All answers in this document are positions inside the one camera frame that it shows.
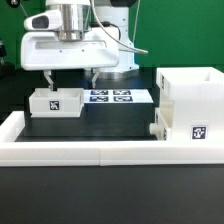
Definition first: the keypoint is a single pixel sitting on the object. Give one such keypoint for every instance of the white drawer cabinet box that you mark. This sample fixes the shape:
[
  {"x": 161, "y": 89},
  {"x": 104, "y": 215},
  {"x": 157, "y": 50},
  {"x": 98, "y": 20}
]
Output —
[{"x": 197, "y": 94}]

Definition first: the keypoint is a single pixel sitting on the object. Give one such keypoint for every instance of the white rear drawer tray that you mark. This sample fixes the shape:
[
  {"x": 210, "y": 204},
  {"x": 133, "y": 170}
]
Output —
[{"x": 64, "y": 102}]

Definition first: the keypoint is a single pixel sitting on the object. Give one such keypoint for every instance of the white front drawer tray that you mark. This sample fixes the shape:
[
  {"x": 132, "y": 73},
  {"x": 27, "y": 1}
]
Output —
[{"x": 162, "y": 126}]

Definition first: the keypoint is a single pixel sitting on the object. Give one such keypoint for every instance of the white marker tag sheet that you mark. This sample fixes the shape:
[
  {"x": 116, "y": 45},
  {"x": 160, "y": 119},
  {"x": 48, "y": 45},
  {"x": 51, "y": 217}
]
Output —
[{"x": 117, "y": 96}]

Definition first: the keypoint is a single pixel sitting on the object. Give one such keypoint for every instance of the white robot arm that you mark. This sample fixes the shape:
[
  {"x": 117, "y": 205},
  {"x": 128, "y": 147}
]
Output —
[{"x": 80, "y": 34}]

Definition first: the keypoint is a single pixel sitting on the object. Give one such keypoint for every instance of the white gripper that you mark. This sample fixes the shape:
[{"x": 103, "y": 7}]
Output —
[{"x": 44, "y": 51}]

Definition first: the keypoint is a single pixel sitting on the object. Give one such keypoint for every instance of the white drawer tray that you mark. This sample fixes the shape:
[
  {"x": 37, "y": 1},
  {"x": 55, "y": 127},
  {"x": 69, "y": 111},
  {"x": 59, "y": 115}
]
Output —
[
  {"x": 162, "y": 126},
  {"x": 64, "y": 102}
]

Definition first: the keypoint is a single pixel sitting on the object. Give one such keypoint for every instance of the black camera stand left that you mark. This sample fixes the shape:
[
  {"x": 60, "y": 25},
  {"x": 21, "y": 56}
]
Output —
[{"x": 6, "y": 68}]

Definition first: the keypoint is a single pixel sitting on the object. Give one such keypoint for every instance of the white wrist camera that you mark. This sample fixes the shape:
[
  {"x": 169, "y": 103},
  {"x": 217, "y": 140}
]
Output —
[{"x": 49, "y": 20}]

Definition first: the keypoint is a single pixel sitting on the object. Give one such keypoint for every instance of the white U-shaped border frame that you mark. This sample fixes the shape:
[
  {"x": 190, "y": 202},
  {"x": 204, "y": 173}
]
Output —
[{"x": 105, "y": 153}]

